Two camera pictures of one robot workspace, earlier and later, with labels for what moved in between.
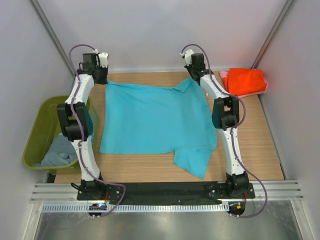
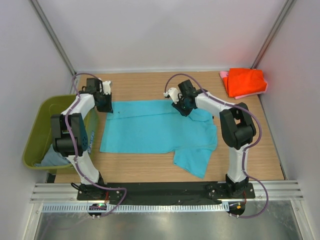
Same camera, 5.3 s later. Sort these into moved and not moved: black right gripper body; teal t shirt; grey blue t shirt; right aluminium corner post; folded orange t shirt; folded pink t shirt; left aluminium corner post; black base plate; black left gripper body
Moved: black right gripper body; teal t shirt; black left gripper body
Not moved: folded orange t shirt; left aluminium corner post; right aluminium corner post; folded pink t shirt; grey blue t shirt; black base plate
